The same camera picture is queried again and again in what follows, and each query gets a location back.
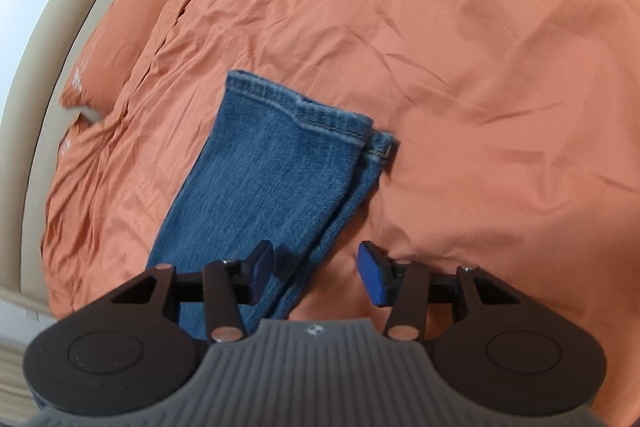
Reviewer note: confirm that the bed with orange duvet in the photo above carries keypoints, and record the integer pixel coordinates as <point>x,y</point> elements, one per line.
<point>450,82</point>

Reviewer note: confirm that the blue denim pants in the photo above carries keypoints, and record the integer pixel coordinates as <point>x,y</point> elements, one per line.
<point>260,167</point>

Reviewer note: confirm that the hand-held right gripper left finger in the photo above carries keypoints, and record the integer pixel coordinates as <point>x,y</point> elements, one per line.
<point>261,274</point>

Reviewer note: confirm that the beige padded headboard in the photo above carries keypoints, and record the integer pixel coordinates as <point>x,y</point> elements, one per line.
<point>30,107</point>

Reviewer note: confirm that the orange pillow white print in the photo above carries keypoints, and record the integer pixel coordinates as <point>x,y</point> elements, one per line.
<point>130,32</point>
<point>72,137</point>

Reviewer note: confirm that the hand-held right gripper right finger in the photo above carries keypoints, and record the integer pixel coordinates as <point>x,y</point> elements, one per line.
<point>374,279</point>

